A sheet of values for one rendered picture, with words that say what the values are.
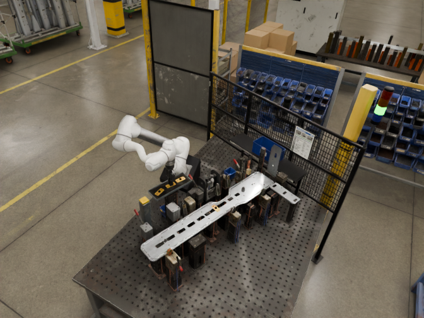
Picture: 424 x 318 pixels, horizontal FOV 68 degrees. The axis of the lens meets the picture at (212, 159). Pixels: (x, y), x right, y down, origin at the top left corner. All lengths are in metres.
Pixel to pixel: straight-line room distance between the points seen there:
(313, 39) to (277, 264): 7.22
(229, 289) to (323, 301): 1.26
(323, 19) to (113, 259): 7.73
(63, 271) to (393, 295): 3.41
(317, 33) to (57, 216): 7.45
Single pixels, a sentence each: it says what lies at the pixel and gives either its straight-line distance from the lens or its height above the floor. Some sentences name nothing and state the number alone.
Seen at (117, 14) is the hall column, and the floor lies 0.59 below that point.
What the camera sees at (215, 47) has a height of 1.53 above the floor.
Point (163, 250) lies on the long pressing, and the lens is 2.48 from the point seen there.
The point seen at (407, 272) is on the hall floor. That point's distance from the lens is 4.24.
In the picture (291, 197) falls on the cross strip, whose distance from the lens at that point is 2.97.
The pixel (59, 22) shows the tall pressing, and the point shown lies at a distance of 10.00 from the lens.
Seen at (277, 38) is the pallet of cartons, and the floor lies 0.97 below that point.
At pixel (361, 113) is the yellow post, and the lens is 2.78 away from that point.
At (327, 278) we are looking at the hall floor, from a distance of 3.78.
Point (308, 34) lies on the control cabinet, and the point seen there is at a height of 0.55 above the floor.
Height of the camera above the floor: 3.02
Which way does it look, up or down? 39 degrees down
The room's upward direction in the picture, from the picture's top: 3 degrees clockwise
